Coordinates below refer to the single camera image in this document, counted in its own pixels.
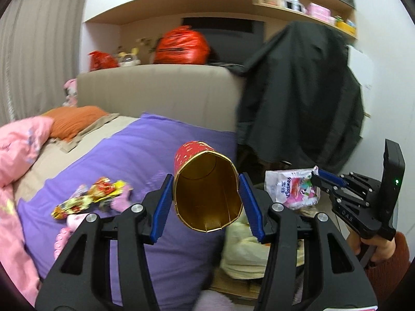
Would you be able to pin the yellow green toy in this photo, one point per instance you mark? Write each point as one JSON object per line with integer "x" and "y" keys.
{"x": 343, "y": 22}

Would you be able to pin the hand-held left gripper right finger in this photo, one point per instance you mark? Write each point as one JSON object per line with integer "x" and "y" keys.
{"x": 253, "y": 210}

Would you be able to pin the person's right forearm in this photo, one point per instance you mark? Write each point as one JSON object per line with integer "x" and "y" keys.
{"x": 392, "y": 275}

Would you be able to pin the flat cardboard sheet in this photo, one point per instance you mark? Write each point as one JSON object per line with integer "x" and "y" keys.
{"x": 233, "y": 286}

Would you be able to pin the beige bed sheet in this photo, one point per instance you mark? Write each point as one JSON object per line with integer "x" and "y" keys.
{"x": 48, "y": 162}

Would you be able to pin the pink duvet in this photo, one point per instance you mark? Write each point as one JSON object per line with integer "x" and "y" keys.
{"x": 16, "y": 155}

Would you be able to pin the beige bed headboard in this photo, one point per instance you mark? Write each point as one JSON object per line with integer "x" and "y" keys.
{"x": 162, "y": 94}

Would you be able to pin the pink caterpillar toy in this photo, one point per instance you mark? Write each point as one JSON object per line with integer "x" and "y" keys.
{"x": 61, "y": 241}

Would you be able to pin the wooden wall shelf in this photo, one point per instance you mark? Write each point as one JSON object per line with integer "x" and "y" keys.
{"x": 181, "y": 6}

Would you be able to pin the beige pillow cloth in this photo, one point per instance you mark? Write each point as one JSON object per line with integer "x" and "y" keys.
{"x": 90, "y": 129}

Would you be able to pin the white panel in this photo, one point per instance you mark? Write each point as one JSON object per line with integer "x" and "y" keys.
{"x": 360, "y": 71}

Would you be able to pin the black wall panel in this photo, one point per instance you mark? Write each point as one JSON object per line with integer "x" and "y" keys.
{"x": 223, "y": 26}

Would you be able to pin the yellow red printed wrapper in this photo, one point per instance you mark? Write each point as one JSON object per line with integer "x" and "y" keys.
{"x": 87, "y": 197}

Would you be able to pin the purple blanket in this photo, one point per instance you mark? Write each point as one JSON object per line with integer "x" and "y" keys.
{"x": 139, "y": 155}

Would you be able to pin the red paper cup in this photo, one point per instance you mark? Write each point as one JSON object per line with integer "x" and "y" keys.
{"x": 207, "y": 194}

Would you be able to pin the pink plush toy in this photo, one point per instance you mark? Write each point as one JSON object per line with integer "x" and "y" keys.
{"x": 69, "y": 90}

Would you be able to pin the dark grey jacket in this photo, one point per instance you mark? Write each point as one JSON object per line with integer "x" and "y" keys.
{"x": 301, "y": 97}

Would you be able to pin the lilac fluffy cloth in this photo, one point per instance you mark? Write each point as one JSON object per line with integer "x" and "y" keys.
{"x": 210, "y": 301}

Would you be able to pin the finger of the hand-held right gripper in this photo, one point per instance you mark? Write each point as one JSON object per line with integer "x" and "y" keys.
{"x": 337, "y": 199}
{"x": 330, "y": 177}

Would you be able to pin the small red plastic bag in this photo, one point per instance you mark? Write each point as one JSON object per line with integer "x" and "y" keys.
{"x": 102, "y": 60}

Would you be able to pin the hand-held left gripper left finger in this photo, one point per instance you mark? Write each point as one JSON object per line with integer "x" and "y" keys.
{"x": 162, "y": 210}

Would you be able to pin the grey pleated curtain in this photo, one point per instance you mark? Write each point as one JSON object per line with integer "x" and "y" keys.
{"x": 35, "y": 45}

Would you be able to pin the white pink snack packet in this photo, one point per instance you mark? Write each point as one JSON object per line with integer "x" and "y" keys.
{"x": 288, "y": 188}

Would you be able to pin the green capped white bottle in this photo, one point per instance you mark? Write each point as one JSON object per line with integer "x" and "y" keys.
{"x": 293, "y": 3}

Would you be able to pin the person's right hand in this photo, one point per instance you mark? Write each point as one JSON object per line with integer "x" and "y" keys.
{"x": 384, "y": 252}

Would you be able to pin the orange pillow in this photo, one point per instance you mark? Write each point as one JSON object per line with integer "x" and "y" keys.
{"x": 74, "y": 121}

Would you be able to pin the large red plastic bag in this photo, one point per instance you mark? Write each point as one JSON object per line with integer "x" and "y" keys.
{"x": 181, "y": 47}

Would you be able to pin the pink box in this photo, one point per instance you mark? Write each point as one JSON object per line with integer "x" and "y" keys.
{"x": 319, "y": 9}

